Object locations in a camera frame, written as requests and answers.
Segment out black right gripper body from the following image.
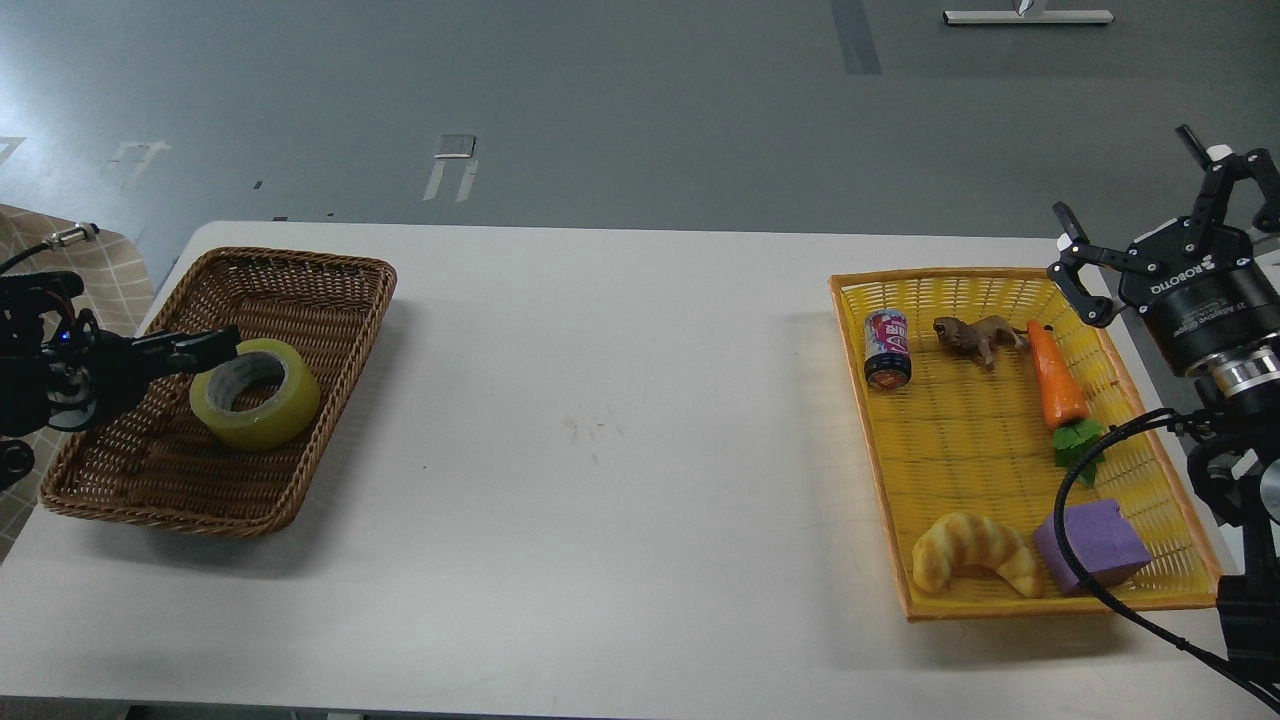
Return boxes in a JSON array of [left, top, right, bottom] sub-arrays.
[[1119, 222, 1279, 377]]

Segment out small drink can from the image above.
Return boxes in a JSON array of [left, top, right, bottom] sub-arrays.
[[863, 307, 913, 389]]

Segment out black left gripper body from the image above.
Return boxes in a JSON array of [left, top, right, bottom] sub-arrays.
[[40, 331, 141, 427]]

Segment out brown wicker basket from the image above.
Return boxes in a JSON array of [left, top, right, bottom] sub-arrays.
[[38, 247, 397, 538]]

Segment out orange toy carrot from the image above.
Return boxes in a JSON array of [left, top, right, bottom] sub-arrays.
[[1027, 320, 1105, 470]]

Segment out white floor stand base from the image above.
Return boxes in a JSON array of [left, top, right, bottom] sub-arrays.
[[942, 1, 1115, 27]]

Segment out yellow plastic basket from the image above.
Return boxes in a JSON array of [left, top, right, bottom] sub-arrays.
[[829, 266, 1222, 623]]

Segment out yellow tape roll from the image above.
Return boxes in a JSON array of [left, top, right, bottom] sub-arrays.
[[188, 338, 320, 454]]

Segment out brown toy animal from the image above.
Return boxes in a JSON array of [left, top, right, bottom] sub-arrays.
[[932, 315, 1030, 373]]

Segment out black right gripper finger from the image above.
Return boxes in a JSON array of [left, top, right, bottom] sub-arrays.
[[1047, 202, 1151, 329], [1175, 124, 1279, 246]]

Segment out purple foam block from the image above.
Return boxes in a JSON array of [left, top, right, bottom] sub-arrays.
[[1032, 498, 1153, 597]]

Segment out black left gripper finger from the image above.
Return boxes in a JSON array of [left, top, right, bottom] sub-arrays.
[[131, 325, 241, 375]]

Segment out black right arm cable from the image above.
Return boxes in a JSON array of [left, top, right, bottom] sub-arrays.
[[1053, 407, 1280, 714]]

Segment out toy croissant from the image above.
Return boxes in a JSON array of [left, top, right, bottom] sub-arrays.
[[911, 512, 1044, 600]]

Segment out beige checkered cloth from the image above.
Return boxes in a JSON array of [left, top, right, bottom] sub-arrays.
[[1, 205, 155, 559]]

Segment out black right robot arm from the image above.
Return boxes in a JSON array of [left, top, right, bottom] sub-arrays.
[[1047, 126, 1279, 708]]

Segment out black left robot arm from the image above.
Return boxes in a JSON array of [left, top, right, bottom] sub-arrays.
[[1, 223, 241, 489]]

